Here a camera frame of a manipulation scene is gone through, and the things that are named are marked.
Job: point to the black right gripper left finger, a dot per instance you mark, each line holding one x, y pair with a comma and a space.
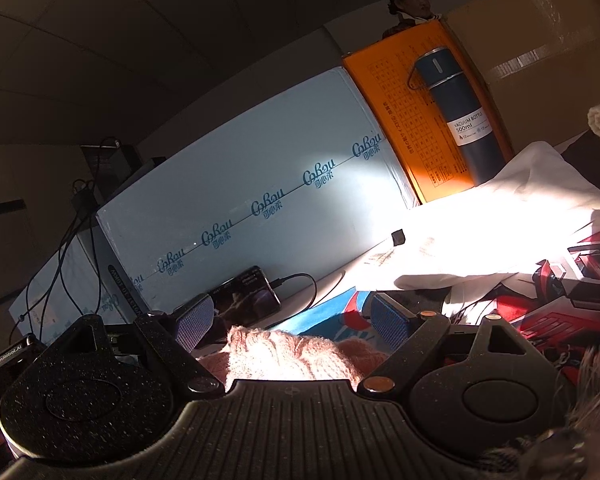
167, 341

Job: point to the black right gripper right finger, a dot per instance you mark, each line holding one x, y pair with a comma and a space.
413, 338

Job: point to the pink knitted sweater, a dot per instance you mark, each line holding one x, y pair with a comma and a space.
276, 355

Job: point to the black smartphone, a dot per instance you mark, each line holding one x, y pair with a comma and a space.
245, 299

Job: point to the small black cube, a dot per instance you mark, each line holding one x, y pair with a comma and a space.
398, 238

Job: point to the small light blue box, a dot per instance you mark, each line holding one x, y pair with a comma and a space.
71, 283

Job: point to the red patterned garment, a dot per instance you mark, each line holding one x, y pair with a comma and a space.
555, 305

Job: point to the white cloth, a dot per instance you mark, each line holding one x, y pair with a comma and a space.
534, 209

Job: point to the black power adapter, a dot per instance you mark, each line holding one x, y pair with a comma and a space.
86, 198

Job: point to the large light blue Cobou box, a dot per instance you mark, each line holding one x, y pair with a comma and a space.
304, 182

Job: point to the dark blue vacuum bottle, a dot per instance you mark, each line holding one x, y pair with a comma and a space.
439, 72

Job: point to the orange box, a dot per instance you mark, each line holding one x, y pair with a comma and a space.
385, 74

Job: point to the brown cardboard box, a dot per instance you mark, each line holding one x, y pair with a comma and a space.
539, 59

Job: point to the person in background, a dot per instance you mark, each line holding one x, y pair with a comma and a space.
410, 13

